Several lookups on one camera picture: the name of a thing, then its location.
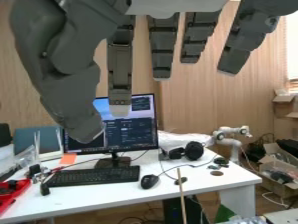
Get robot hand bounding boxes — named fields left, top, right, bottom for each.
left=9, top=0, right=298, bottom=144

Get computer screen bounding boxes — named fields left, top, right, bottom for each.
left=62, top=93, right=161, bottom=168

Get white router with antennas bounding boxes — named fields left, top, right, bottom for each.
left=32, top=127, right=65, bottom=162

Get orange paper note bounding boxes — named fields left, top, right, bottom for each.
left=58, top=152, right=78, bottom=166

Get black keyboard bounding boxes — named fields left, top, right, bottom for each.
left=44, top=165, right=142, bottom=188

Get small black device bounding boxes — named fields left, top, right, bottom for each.
left=38, top=181, right=52, bottom=197

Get black headphones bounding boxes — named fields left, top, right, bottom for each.
left=168, top=140, right=206, bottom=162

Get red tray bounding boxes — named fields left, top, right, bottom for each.
left=0, top=178, right=33, bottom=203
left=0, top=198, right=17, bottom=216

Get black mouse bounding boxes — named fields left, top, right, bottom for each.
left=140, top=173, right=161, bottom=190

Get white desk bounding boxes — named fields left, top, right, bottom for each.
left=0, top=146, right=263, bottom=224

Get small white jointed device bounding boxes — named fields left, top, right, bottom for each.
left=210, top=125, right=254, bottom=165

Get thin stick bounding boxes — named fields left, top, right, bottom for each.
left=175, top=167, right=189, bottom=224

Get cardboard box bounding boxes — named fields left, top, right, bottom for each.
left=271, top=87, right=298, bottom=120

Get clear storage bin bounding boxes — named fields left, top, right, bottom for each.
left=258, top=142, right=298, bottom=198

